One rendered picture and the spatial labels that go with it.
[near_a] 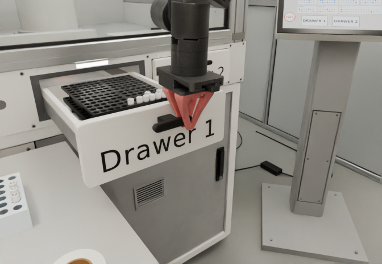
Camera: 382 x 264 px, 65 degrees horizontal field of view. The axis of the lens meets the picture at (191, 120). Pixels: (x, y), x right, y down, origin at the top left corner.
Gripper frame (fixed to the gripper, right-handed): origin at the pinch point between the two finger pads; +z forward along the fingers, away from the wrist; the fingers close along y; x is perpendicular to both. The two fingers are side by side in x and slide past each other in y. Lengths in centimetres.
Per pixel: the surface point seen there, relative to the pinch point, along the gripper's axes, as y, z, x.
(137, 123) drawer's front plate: 3.0, -0.9, 7.9
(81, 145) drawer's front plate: 2.9, 0.2, 17.3
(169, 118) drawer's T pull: 1.0, -1.3, 3.1
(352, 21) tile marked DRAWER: 20, -10, -89
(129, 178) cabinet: 37, 35, -5
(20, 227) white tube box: 6.0, 13.1, 27.3
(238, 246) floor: 30, 91, -54
